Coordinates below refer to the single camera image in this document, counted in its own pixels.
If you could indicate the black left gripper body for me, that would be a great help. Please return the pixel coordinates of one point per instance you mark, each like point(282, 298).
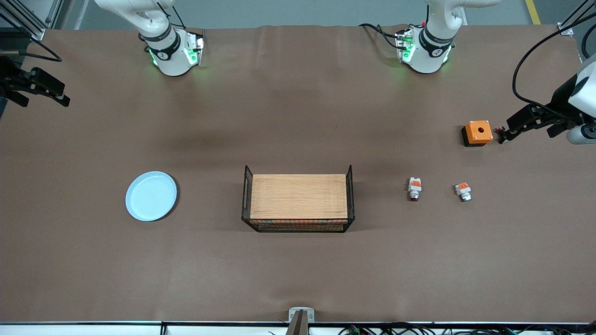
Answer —
point(560, 101)

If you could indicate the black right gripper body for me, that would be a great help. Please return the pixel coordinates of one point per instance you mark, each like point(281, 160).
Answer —
point(10, 76)

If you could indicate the red push button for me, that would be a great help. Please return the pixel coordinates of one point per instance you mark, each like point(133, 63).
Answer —
point(414, 187)

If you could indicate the light blue round plate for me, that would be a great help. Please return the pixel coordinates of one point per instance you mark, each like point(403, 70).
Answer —
point(151, 196)

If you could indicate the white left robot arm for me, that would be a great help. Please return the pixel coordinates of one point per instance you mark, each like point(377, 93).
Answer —
point(428, 49)

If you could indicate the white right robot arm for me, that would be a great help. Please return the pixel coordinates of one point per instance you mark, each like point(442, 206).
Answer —
point(170, 51)

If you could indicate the wooden board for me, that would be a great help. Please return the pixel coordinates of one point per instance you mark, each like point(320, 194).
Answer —
point(298, 195)

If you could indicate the brown table cover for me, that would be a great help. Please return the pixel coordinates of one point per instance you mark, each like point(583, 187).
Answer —
point(298, 279)

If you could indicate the orange button enclosure box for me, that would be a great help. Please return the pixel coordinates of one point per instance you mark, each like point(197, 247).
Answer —
point(478, 131)

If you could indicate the aluminium frame profile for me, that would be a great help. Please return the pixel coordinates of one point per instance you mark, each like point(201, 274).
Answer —
point(570, 25)
point(32, 27)

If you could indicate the white table edge rail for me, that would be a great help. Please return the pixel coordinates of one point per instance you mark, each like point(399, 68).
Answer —
point(93, 331)

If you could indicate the grey metal bracket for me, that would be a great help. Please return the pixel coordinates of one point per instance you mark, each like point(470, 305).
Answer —
point(294, 316)

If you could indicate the grey camera post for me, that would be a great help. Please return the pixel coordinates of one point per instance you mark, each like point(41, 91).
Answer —
point(298, 328)

